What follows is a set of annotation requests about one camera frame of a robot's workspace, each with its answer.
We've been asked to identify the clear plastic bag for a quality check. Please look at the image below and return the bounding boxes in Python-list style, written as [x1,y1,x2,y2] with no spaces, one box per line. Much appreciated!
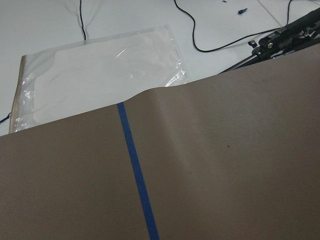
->
[9,25,189,133]

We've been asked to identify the black clamp tool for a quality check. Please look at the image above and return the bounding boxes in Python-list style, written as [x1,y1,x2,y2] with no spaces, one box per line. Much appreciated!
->
[224,8,320,72]

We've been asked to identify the black cable on white table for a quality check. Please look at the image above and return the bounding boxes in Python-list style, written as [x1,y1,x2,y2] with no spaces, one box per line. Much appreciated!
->
[173,0,293,53]

